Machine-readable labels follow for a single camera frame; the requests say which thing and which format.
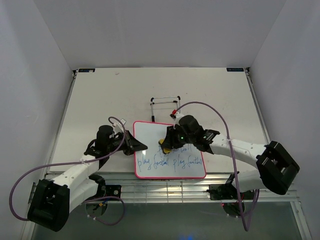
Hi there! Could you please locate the yellow bone-shaped eraser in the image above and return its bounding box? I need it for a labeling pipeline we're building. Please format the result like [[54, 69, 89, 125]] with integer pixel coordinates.
[[158, 138, 173, 154]]

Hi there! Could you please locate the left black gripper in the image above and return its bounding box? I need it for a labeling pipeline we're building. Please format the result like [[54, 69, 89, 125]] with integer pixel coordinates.
[[106, 129, 147, 156]]

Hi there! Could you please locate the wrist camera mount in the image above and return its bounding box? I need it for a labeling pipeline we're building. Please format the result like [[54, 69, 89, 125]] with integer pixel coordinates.
[[112, 118, 127, 133], [170, 109, 185, 125]]

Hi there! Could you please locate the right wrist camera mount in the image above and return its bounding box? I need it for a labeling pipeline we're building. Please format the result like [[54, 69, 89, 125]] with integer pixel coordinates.
[[170, 109, 185, 125]]

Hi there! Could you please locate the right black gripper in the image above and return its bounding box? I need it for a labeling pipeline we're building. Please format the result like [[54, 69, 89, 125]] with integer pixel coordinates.
[[161, 125, 195, 150]]

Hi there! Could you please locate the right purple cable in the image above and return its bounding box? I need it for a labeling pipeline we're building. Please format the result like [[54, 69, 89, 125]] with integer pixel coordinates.
[[174, 101, 260, 232]]

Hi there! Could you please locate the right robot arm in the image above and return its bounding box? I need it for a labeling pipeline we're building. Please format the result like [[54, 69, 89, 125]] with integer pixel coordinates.
[[158, 115, 300, 200]]

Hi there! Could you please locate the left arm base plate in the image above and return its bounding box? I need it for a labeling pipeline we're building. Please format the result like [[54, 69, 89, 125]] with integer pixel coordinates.
[[97, 185, 122, 198]]

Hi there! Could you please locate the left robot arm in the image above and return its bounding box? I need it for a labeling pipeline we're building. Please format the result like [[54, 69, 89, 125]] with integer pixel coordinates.
[[27, 125, 148, 232]]

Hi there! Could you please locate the aluminium frame rail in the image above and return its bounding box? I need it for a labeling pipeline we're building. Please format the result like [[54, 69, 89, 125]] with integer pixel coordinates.
[[27, 172, 301, 205]]

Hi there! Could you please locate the wire whiteboard stand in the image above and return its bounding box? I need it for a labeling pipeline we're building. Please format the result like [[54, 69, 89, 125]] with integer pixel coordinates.
[[149, 95, 181, 123]]

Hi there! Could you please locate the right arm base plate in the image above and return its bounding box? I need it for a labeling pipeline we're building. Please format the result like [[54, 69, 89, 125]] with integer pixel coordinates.
[[206, 183, 255, 200]]

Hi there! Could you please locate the pink framed whiteboard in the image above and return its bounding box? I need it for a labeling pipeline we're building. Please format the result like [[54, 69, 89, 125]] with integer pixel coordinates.
[[133, 121, 207, 180]]

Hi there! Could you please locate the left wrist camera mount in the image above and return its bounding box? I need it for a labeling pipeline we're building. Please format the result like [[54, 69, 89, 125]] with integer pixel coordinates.
[[112, 118, 127, 133]]

